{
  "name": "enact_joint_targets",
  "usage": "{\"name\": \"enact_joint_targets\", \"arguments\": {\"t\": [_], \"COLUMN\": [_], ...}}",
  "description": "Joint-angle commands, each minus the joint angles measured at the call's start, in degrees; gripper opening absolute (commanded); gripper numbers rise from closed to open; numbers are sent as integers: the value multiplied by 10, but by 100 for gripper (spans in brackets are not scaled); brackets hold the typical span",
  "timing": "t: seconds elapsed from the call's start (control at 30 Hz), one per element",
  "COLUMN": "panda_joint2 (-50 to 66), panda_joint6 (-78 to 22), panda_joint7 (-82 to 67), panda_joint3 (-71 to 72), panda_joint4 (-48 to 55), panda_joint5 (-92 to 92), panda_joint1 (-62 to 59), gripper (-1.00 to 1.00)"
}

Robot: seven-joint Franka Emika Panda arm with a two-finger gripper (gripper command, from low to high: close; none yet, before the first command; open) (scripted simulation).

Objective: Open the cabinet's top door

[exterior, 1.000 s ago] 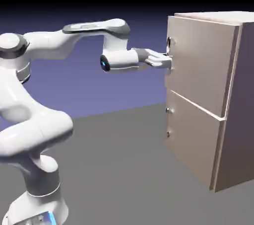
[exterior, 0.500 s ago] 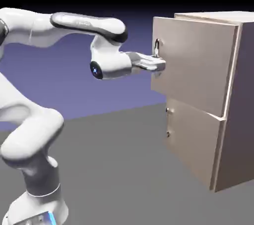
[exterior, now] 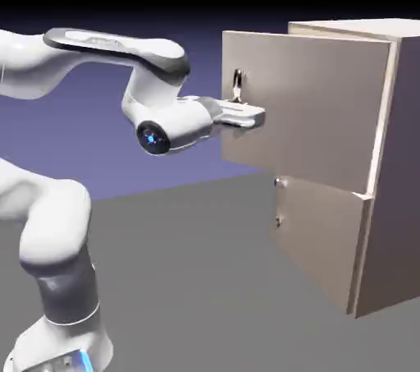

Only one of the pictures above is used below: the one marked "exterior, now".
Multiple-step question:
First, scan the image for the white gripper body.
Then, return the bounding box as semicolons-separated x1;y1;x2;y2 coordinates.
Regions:
213;98;267;129

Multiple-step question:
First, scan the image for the silver curved door handle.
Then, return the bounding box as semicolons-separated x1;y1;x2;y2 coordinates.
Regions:
274;176;285;228
231;68;245;104

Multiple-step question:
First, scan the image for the beige cabinet door with gripped handle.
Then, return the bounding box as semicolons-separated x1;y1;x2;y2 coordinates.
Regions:
221;30;401;196

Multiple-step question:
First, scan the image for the beige wooden cabinet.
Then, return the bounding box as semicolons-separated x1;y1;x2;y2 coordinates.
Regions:
221;17;420;319

